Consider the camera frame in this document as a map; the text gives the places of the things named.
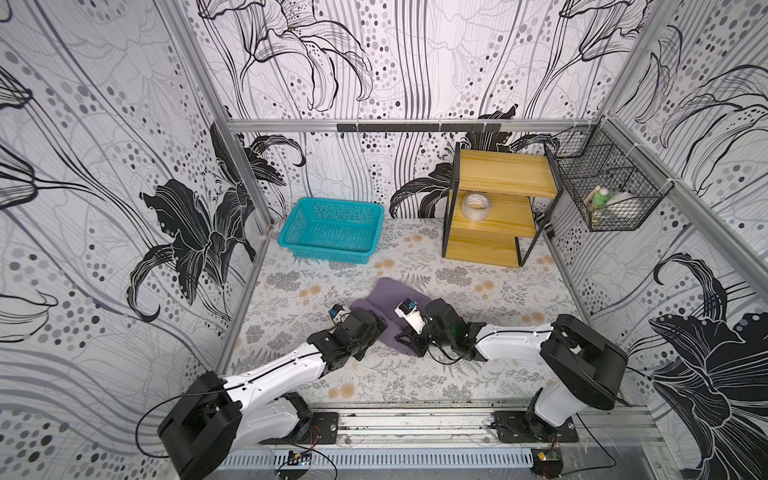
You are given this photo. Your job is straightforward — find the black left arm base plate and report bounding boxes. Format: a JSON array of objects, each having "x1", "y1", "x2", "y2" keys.
[{"x1": 278, "y1": 412, "x2": 339, "y2": 445}]

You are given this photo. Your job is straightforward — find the wooden black-framed shelf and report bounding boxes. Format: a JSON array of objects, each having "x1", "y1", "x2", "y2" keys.
[{"x1": 441, "y1": 146, "x2": 558, "y2": 268}]

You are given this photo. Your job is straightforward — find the floral patterned tablecloth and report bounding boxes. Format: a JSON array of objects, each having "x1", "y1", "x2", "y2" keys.
[{"x1": 227, "y1": 219, "x2": 577, "y2": 404}]

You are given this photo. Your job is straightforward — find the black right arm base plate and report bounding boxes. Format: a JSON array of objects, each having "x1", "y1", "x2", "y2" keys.
[{"x1": 490, "y1": 410, "x2": 579, "y2": 446}]

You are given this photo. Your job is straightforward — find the white slotted cable duct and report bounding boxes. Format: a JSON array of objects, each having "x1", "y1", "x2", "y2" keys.
[{"x1": 219, "y1": 447, "x2": 532, "y2": 471}]

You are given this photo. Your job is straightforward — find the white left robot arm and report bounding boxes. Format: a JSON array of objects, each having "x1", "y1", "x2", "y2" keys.
[{"x1": 157, "y1": 308, "x2": 386, "y2": 479}]

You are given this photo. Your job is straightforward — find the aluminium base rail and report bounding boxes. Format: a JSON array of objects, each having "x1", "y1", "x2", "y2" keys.
[{"x1": 170, "y1": 403, "x2": 667, "y2": 450}]

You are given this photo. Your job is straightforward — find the green white bottle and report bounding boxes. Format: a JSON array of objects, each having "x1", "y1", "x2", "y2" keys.
[{"x1": 589, "y1": 186, "x2": 612, "y2": 225}]

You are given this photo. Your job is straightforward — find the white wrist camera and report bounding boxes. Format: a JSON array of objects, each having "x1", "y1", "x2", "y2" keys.
[
  {"x1": 395, "y1": 298, "x2": 426, "y2": 334},
  {"x1": 329, "y1": 304, "x2": 351, "y2": 326}
]

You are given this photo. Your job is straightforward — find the black wire basket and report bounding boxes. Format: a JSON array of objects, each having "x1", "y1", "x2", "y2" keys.
[{"x1": 542, "y1": 126, "x2": 673, "y2": 239}]

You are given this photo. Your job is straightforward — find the teal plastic basket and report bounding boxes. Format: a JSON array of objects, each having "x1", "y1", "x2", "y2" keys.
[{"x1": 278, "y1": 197, "x2": 384, "y2": 264}]

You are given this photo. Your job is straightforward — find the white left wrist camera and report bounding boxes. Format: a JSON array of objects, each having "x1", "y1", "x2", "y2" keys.
[{"x1": 329, "y1": 304, "x2": 351, "y2": 326}]

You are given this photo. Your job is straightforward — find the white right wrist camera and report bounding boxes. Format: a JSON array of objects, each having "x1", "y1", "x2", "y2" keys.
[{"x1": 395, "y1": 298, "x2": 426, "y2": 334}]

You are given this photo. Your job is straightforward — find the small black power module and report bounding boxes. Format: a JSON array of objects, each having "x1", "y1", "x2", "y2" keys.
[{"x1": 530, "y1": 449, "x2": 563, "y2": 479}]

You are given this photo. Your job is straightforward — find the small green circuit board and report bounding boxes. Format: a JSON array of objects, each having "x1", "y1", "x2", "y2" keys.
[{"x1": 286, "y1": 451, "x2": 313, "y2": 469}]

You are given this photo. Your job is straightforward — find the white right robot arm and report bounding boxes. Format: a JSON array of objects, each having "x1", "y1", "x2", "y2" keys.
[{"x1": 394, "y1": 299, "x2": 628, "y2": 441}]

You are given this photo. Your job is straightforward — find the purple long pants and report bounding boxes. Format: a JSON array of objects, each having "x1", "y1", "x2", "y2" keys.
[{"x1": 350, "y1": 278, "x2": 431, "y2": 356}]

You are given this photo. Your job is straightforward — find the clear tape roll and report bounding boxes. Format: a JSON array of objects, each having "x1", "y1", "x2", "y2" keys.
[{"x1": 461, "y1": 192, "x2": 492, "y2": 222}]

